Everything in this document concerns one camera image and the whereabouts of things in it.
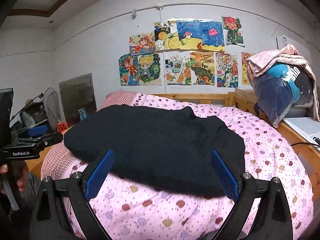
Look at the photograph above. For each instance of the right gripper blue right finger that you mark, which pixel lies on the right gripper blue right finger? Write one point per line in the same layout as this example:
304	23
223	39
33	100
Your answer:
228	175

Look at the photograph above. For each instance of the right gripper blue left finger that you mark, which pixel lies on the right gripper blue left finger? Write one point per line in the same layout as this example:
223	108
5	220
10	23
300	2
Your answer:
96	172

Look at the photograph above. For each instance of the large black garment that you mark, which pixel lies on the large black garment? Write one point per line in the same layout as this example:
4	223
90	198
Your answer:
166	149

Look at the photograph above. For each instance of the plastic bag of clothes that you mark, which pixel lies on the plastic bag of clothes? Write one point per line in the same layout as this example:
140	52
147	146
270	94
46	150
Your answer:
280	88

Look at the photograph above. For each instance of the cluttered shelf items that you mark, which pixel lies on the cluttered shelf items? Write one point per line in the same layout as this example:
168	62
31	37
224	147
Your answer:
33	115

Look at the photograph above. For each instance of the white desk surface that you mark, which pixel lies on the white desk surface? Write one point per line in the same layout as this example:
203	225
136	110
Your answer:
306	127

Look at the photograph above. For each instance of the yellow chick drawing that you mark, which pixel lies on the yellow chick drawing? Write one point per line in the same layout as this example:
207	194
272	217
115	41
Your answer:
244	57

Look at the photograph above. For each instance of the mermaid girl drawing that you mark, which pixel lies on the mermaid girl drawing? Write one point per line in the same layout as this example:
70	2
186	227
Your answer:
129	70

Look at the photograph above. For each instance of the colourful doodle poster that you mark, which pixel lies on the colourful doodle poster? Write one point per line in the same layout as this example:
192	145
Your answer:
227	70

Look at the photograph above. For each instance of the blond boy drawing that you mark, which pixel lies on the blond boy drawing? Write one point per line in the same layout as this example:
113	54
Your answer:
149	67

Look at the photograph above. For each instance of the orange landscape drawing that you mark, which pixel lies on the orange landscape drawing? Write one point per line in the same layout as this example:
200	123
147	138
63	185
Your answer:
203	66

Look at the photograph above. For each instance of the oranges and cup drawing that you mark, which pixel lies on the oranges and cup drawing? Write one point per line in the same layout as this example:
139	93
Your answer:
177	68

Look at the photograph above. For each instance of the orange-haired girl drawing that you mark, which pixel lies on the orange-haired girl drawing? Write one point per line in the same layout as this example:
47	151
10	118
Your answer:
142	44

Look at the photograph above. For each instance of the pink floral cloth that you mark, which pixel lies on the pink floral cloth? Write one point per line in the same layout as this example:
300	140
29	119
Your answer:
259	63

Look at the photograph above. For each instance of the red-haired character drawing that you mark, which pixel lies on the red-haired character drawing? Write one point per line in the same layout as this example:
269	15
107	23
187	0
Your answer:
233	27

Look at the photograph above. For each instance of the blue sea yellow sand painting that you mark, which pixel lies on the blue sea yellow sand painting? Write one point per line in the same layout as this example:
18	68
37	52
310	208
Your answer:
189	34

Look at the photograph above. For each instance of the grey wall panel door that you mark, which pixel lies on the grey wall panel door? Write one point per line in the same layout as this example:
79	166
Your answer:
77	97

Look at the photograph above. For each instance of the white wall paper notice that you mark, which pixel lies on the white wall paper notice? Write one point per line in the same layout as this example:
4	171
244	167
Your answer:
282	41

